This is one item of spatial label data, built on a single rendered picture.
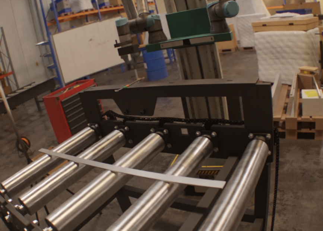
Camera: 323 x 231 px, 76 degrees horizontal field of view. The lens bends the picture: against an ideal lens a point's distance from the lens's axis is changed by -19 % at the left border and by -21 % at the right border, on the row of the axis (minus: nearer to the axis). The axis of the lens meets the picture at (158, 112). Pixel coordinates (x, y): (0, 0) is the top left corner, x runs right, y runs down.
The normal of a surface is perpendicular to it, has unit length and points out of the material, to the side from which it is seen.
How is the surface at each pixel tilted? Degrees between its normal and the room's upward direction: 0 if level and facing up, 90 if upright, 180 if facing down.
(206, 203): 0
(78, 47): 90
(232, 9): 97
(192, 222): 0
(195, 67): 90
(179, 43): 90
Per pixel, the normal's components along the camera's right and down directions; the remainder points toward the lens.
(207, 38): -0.37, 0.39
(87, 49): 0.52, 0.18
